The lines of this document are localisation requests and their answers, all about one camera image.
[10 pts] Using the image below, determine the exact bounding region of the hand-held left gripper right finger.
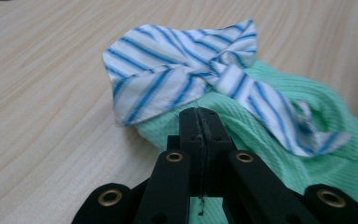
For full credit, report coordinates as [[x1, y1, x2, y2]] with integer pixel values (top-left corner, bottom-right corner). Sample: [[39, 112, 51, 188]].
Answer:
[[199, 106, 234, 199]]

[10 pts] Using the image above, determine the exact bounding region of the green baby hat striped bow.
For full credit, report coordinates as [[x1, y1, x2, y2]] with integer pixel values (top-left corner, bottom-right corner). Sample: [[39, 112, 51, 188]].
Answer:
[[102, 19, 358, 224]]

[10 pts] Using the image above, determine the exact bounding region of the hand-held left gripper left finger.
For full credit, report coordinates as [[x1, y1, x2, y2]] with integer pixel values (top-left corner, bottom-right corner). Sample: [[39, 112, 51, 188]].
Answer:
[[166, 106, 205, 199]]

